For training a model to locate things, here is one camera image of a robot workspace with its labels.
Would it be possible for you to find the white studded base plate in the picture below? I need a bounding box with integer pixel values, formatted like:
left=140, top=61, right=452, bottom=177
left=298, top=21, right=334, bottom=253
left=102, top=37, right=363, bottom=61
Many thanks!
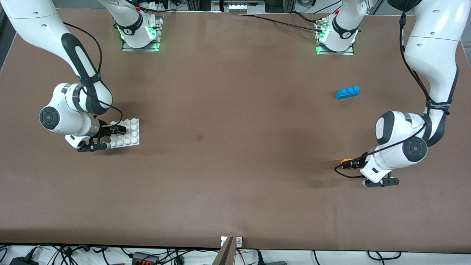
left=109, top=118, right=141, bottom=149

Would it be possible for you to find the blue three-stud block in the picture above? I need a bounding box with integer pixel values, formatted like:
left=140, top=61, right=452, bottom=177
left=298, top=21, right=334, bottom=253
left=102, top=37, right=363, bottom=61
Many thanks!
left=335, top=86, right=361, bottom=100

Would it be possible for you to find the grey adapter with orange levers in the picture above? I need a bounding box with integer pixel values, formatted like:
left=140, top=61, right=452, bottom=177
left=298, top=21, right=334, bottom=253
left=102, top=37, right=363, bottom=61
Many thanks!
left=132, top=251, right=159, bottom=265

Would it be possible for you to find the black power adapter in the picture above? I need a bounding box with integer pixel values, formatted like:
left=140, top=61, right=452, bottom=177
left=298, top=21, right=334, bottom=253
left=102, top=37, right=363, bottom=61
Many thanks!
left=9, top=256, right=39, bottom=265

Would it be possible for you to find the silver socket strip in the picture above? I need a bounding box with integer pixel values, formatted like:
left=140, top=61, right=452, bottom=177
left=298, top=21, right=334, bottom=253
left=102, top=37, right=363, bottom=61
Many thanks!
left=222, top=0, right=266, bottom=14

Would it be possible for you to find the metal table edge bracket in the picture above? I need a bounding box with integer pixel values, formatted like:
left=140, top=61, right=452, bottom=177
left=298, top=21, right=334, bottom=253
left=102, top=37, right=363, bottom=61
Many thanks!
left=212, top=236, right=243, bottom=265

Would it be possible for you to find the black cable on table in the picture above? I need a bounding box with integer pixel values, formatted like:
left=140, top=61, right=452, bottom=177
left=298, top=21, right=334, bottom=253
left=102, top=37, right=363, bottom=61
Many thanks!
left=235, top=13, right=325, bottom=33

